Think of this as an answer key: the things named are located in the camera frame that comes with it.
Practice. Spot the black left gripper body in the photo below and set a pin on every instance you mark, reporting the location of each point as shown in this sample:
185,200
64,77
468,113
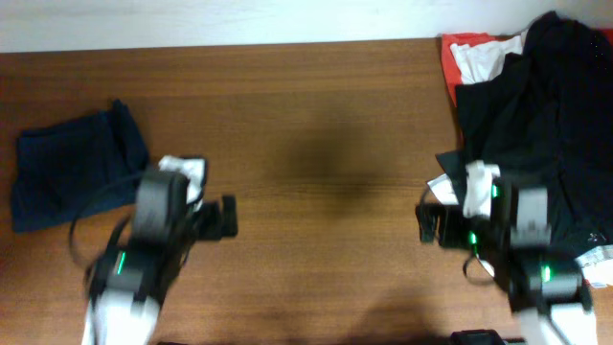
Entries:
227,216

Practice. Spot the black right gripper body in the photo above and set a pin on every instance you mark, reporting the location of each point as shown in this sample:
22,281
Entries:
453,222

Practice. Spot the navy blue shorts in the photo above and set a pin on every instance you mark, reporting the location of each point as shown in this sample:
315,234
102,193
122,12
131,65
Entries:
59,167

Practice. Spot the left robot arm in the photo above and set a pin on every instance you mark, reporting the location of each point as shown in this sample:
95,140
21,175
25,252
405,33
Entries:
128,283

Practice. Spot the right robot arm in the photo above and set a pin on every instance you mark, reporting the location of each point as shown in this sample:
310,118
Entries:
547,292

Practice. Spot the black garment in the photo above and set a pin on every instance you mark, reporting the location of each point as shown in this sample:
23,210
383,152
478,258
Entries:
578,180

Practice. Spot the red orange garment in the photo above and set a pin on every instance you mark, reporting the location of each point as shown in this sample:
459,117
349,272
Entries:
553,82

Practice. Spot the white garment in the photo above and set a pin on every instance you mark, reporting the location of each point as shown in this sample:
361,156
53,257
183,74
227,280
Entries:
470,58

